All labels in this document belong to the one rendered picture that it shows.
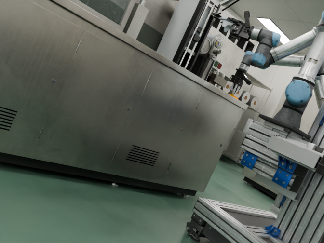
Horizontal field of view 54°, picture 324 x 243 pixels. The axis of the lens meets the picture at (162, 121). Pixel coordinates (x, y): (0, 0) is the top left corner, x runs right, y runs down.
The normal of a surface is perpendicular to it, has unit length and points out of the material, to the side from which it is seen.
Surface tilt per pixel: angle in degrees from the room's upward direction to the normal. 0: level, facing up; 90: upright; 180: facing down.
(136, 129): 90
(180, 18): 90
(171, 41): 90
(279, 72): 90
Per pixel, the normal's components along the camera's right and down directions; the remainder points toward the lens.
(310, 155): -0.71, -0.28
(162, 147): 0.59, 0.33
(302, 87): -0.45, 0.00
